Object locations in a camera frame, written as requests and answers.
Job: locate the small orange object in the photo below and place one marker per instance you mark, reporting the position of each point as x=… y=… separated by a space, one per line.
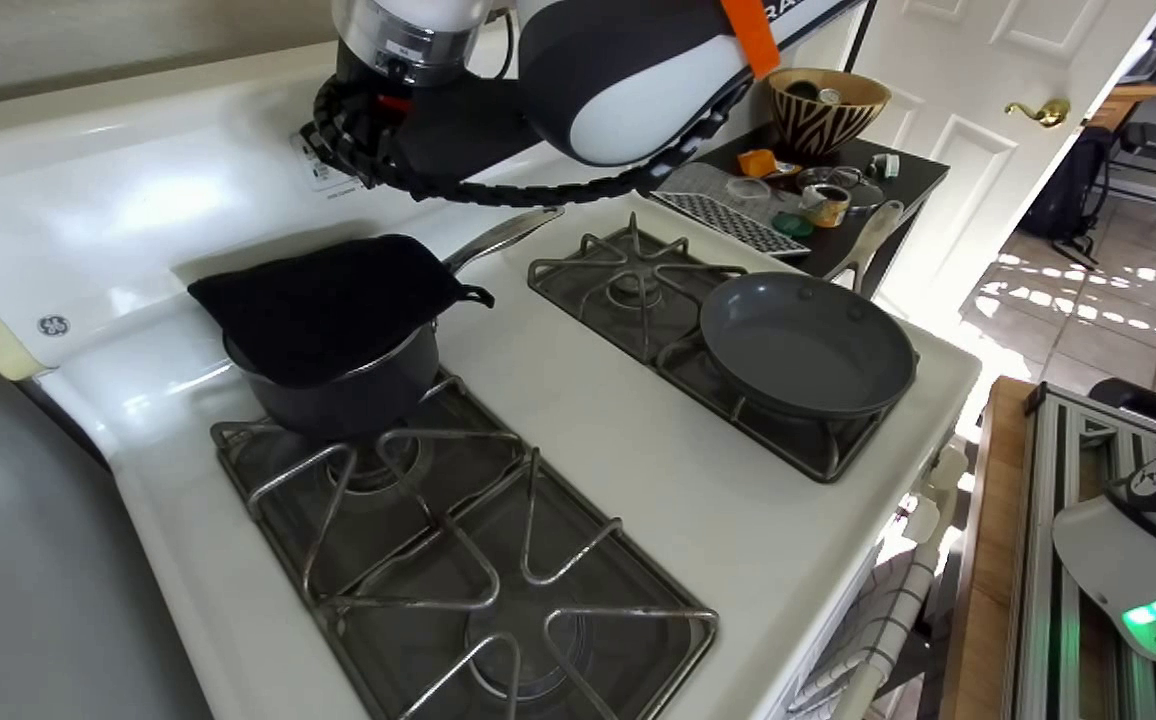
x=760 y=160

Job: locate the checked kitchen towel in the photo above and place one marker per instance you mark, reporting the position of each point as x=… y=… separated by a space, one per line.
x=879 y=626

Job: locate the small tan cup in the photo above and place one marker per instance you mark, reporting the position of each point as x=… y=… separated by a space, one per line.
x=832 y=210

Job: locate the large double burner grate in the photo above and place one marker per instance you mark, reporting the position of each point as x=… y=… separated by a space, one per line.
x=448 y=626

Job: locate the black cloth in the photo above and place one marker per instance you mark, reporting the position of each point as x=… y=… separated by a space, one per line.
x=322 y=304

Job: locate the wooden table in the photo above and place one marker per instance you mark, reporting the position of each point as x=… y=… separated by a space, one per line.
x=1121 y=107

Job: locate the grid patterned mat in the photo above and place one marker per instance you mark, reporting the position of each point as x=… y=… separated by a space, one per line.
x=730 y=223

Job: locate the white gas stove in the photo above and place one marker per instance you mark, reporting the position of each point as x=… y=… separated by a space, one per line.
x=603 y=441

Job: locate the wooden board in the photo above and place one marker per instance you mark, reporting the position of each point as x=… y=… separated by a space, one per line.
x=991 y=562

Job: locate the metal slatted rack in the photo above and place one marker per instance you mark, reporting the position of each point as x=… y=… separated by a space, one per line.
x=1062 y=667

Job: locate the zebra patterned bowl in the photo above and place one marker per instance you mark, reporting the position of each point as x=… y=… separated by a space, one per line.
x=822 y=116

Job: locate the small double burner grate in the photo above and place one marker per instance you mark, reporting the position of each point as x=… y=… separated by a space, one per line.
x=630 y=304

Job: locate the white panel door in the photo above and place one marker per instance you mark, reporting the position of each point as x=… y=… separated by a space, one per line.
x=978 y=174

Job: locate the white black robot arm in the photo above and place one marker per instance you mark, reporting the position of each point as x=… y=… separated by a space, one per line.
x=630 y=92

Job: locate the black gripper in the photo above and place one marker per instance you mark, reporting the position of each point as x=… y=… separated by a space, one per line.
x=461 y=133

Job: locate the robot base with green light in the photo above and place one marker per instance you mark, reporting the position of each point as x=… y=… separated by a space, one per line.
x=1139 y=545

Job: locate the grey frying pan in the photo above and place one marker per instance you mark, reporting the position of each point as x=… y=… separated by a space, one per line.
x=801 y=345

